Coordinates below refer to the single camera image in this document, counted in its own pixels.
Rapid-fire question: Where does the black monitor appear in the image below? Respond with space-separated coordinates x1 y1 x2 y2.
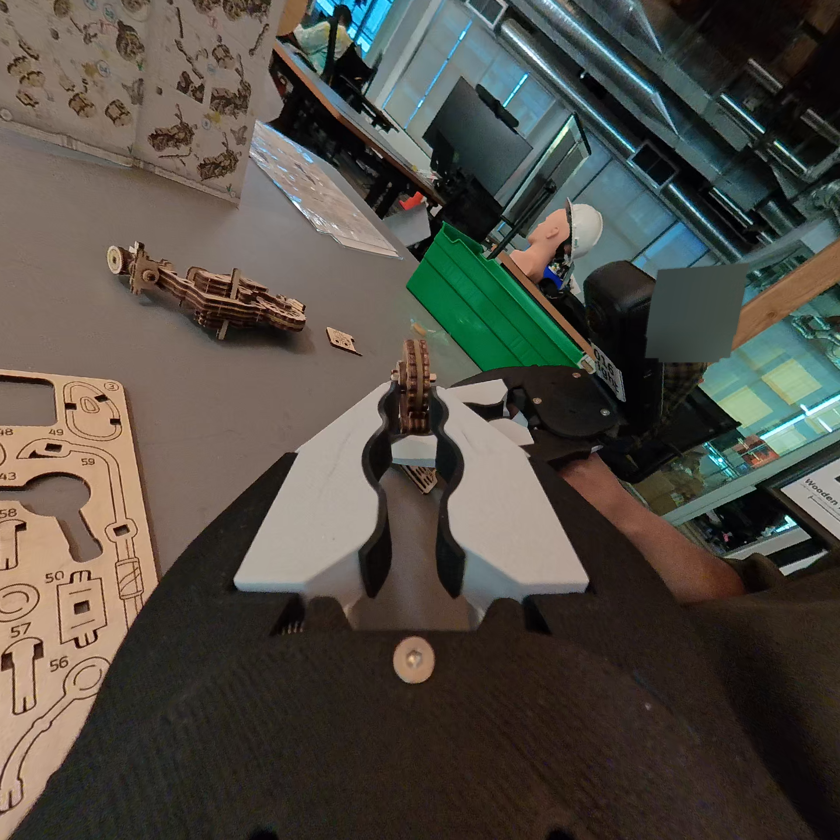
422 77 534 198

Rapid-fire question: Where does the wooden sheet with round holes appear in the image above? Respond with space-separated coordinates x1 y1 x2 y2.
0 369 160 834

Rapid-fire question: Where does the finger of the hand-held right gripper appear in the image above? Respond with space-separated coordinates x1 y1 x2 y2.
479 413 537 455
456 381 508 412

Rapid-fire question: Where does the printed instruction booklet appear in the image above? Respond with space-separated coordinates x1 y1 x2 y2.
0 0 290 207

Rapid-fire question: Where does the white printed sign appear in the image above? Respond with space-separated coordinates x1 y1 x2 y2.
764 453 840 549

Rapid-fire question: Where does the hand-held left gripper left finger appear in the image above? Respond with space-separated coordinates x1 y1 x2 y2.
233 382 403 631

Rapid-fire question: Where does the white hard hat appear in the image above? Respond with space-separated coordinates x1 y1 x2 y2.
564 202 603 263

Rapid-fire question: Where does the green plastic bin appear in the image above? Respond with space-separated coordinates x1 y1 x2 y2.
406 222 595 375

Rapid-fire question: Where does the wooden workbench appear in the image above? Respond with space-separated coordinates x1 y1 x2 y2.
272 39 447 217

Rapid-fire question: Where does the wooden beam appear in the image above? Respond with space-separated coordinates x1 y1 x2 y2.
731 239 840 349

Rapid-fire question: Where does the wooden gear assembly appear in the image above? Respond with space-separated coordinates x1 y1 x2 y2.
390 338 437 437

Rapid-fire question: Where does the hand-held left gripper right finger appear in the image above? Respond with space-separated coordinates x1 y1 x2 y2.
430 387 590 631

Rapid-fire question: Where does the grey desk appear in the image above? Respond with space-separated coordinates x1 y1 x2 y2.
0 125 490 631

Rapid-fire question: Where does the metal-framed panel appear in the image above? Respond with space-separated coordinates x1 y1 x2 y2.
502 112 592 227

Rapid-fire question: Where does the wooden mechanical model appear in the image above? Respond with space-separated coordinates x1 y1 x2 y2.
107 241 308 341

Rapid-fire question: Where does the cluster of silver pipes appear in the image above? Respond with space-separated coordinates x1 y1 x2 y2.
499 0 840 263

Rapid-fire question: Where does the clear bag with sheet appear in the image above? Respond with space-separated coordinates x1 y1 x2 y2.
249 121 403 258

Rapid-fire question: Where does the mannequin head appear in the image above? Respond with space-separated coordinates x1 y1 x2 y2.
512 209 573 273

